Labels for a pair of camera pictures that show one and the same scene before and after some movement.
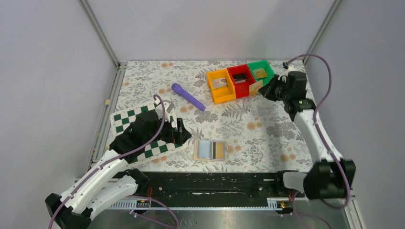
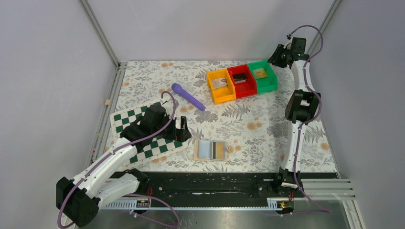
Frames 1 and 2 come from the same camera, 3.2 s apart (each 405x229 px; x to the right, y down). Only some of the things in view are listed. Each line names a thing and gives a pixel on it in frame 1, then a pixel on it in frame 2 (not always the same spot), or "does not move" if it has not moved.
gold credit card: x=218 y=150 does not move
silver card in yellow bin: x=219 y=82 does not move
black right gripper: x=272 y=89 → x=275 y=56
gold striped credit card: x=253 y=88 → x=260 y=73
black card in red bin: x=239 y=78 does not move
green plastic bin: x=263 y=64 does not move
